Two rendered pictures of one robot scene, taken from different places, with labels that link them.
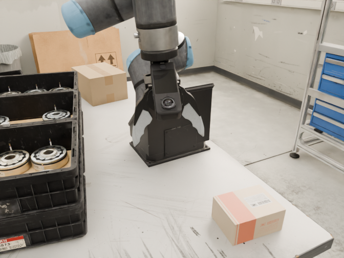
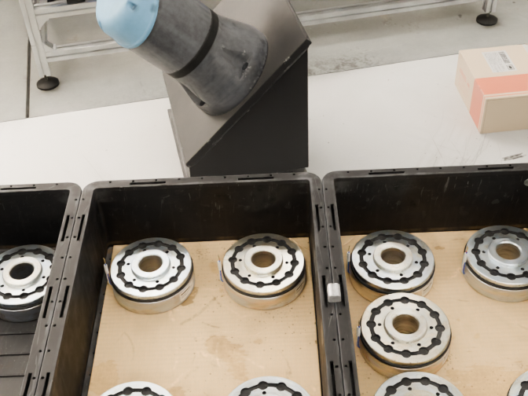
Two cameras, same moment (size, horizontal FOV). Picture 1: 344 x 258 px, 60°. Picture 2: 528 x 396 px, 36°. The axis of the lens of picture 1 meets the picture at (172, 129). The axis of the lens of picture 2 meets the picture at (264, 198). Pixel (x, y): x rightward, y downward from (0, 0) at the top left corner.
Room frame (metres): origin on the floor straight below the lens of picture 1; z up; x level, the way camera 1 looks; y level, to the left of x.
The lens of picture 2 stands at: (0.72, 1.07, 1.58)
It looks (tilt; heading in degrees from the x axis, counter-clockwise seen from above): 42 degrees down; 287
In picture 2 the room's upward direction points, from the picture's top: 3 degrees counter-clockwise
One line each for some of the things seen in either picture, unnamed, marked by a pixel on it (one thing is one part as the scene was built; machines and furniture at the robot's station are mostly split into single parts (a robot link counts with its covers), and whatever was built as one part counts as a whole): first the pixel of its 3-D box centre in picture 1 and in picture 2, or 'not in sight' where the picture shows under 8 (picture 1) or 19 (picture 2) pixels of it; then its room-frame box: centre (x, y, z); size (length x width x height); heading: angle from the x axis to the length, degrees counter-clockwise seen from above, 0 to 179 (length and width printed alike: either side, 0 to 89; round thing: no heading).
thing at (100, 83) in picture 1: (99, 82); not in sight; (1.72, 0.44, 0.78); 0.30 x 0.22 x 0.16; 35
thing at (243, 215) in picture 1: (246, 213); (501, 88); (0.65, -0.21, 0.74); 0.16 x 0.12 x 0.07; 111
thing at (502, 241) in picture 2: not in sight; (507, 252); (0.63, 0.33, 0.86); 0.05 x 0.05 x 0.01
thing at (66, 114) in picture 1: (56, 115); (151, 267); (1.06, 0.45, 0.86); 0.10 x 0.10 x 0.01
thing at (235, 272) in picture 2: not in sight; (263, 262); (0.92, 0.41, 0.86); 0.10 x 0.10 x 0.01
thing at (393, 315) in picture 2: (10, 157); (405, 324); (0.74, 0.48, 0.86); 0.05 x 0.05 x 0.01
